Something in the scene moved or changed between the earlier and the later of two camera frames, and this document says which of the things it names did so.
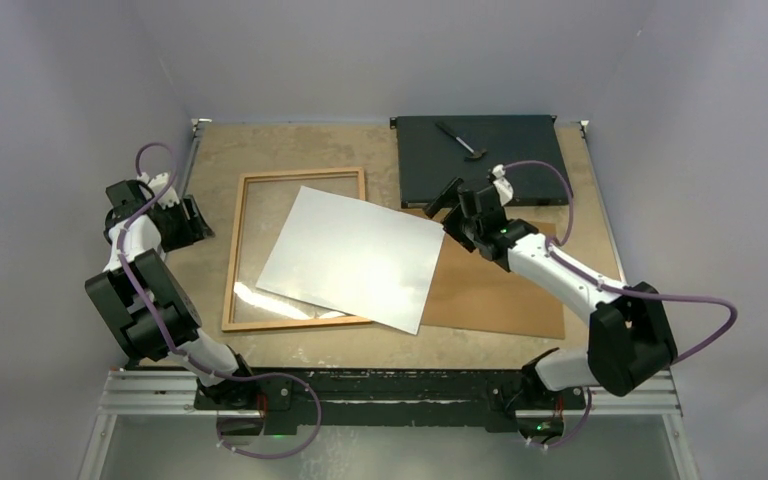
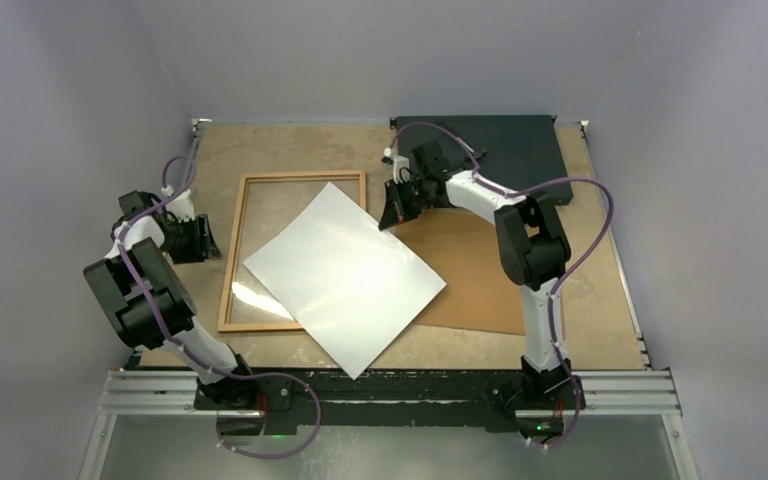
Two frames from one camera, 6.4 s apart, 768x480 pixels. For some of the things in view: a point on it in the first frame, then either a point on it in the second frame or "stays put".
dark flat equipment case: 434,150 stays put
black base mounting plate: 391,399 stays put
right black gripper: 449,223 to 397,209
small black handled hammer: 476,153 stays put
